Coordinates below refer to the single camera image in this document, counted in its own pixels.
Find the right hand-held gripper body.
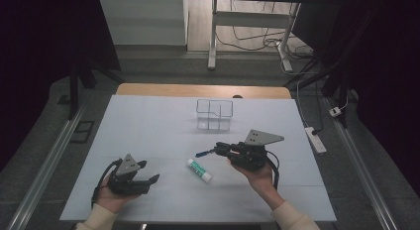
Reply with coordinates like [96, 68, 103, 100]
[229, 129, 285, 173]

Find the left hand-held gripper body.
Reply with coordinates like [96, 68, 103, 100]
[107, 153, 151, 195]

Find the blue pen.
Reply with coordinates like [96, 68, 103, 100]
[195, 148, 218, 159]

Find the clear acrylic organizer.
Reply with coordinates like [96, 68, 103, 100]
[195, 98, 235, 132]

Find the green and white glue stick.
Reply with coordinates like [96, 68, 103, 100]
[186, 158, 213, 183]

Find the person's left hand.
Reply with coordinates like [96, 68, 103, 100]
[95, 175, 141, 214]

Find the person's right hand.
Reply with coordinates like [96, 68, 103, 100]
[230, 163, 286, 211]

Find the white table mat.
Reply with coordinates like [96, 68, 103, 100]
[58, 94, 338, 223]

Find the wooden table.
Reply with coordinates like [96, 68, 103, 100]
[115, 82, 292, 100]

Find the white power strip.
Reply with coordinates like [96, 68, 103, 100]
[304, 126, 328, 155]

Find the black stand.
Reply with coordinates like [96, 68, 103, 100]
[283, 1, 380, 99]
[67, 56, 127, 121]

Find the white cabinet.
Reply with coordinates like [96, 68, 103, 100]
[98, 0, 190, 47]

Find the dark curtain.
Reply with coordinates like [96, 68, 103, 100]
[291, 0, 420, 198]
[0, 0, 122, 173]

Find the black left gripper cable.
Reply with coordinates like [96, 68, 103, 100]
[90, 159, 124, 208]

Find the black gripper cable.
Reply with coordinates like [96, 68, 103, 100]
[265, 150, 281, 192]
[90, 159, 124, 208]

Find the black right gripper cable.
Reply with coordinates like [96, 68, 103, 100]
[265, 150, 281, 192]

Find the black floor frame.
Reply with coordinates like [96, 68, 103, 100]
[69, 120, 96, 145]

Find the metal rail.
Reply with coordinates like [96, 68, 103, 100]
[6, 100, 87, 230]
[325, 96, 399, 230]

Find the black cable tangle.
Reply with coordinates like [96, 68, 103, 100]
[216, 0, 315, 60]

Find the white desk frame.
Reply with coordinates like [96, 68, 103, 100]
[207, 0, 302, 72]

